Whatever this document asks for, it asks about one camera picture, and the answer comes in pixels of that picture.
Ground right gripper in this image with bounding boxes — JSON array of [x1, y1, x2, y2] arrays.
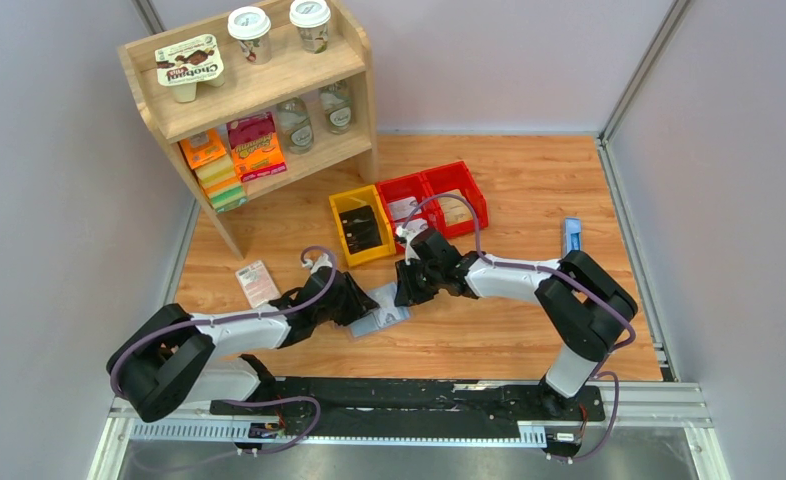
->
[[394, 257, 442, 308]]

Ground red bin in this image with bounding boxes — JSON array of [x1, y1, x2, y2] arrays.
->
[[422, 161, 489, 238], [374, 173, 430, 256]]

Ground paper coffee cup right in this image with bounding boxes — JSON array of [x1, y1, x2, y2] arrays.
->
[[289, 0, 332, 54]]

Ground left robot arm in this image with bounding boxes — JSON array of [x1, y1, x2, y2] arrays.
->
[[106, 266, 379, 422]]

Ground black cards in bin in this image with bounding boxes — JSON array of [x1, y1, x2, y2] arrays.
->
[[339, 205, 382, 255]]

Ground wooden shelf unit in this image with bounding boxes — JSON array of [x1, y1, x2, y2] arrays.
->
[[118, 1, 379, 259]]

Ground beige leather card holder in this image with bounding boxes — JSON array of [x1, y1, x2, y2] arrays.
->
[[349, 283, 411, 338]]

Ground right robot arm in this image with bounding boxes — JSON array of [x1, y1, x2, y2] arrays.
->
[[394, 227, 638, 419]]

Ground paper coffee cup left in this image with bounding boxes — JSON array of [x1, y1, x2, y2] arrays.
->
[[227, 6, 272, 65]]

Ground glass jar right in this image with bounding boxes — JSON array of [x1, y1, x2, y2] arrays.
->
[[319, 80, 352, 134]]

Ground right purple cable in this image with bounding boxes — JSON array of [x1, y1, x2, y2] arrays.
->
[[402, 193, 636, 464]]

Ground yellow bin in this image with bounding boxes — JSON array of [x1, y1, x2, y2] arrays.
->
[[329, 185, 396, 267]]

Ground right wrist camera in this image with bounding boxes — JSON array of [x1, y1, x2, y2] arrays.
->
[[395, 219, 429, 264]]

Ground pink card pack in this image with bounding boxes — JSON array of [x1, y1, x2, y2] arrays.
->
[[235, 260, 281, 308]]

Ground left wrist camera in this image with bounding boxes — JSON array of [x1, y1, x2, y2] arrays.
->
[[302, 253, 334, 274]]

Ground orange pink snack box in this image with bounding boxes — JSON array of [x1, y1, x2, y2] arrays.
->
[[226, 112, 287, 183]]

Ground glass jar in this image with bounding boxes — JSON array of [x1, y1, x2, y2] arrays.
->
[[319, 80, 352, 134], [276, 97, 314, 154]]

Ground white cards in bin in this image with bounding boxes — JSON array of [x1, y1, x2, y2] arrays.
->
[[387, 196, 421, 222]]

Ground red bin right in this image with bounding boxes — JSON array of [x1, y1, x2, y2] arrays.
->
[[422, 161, 489, 238]]

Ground Chobani yogurt pack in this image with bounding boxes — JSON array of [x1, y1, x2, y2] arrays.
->
[[154, 34, 226, 103]]

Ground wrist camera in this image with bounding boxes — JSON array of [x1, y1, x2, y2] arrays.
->
[[302, 253, 334, 274], [395, 219, 429, 264]]

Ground red bin middle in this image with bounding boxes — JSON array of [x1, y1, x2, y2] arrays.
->
[[374, 173, 430, 256]]

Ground glass jar left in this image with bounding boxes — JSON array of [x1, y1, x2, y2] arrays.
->
[[276, 97, 314, 154]]

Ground yellow green sponge stack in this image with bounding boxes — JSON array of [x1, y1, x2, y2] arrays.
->
[[193, 155, 248, 214]]

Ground tan cards in bin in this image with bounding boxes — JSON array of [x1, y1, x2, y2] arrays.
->
[[437, 189, 474, 227]]

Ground paper coffee cup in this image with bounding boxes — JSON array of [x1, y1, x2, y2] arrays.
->
[[289, 0, 332, 54], [227, 6, 272, 65]]

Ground blue flat box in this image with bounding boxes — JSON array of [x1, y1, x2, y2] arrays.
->
[[561, 217, 583, 256]]

